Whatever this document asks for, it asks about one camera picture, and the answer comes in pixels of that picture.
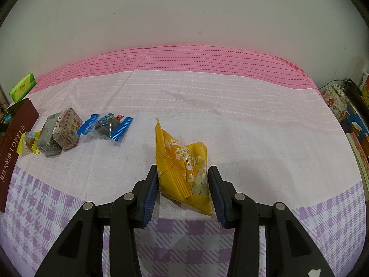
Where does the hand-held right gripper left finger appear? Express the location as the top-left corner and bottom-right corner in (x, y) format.
(34, 164), (159, 277)

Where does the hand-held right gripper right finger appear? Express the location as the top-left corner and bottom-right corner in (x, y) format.
(208, 166), (336, 277)

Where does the yellow snack bag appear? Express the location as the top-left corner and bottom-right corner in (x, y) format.
(155, 118), (214, 215)

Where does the blue cookie packet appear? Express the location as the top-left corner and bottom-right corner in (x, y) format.
(76, 112), (134, 145)

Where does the brown block snack packet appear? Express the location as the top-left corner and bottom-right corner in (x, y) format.
(52, 108), (83, 151)

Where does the dark grey snack packet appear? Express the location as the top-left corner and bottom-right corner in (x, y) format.
(37, 112), (65, 157)

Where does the maroon and gold tin box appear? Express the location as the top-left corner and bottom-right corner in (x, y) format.
(0, 98), (39, 212)

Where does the yellow wrapped candy packet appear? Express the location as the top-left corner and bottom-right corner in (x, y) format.
(16, 131), (41, 155)

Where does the floral pouch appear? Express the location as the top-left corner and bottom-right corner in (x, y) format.
(321, 84), (351, 123)

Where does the box with cup picture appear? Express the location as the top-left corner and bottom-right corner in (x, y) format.
(343, 78), (369, 139)

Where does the green tissue pack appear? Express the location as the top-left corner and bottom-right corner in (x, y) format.
(9, 73), (37, 103)

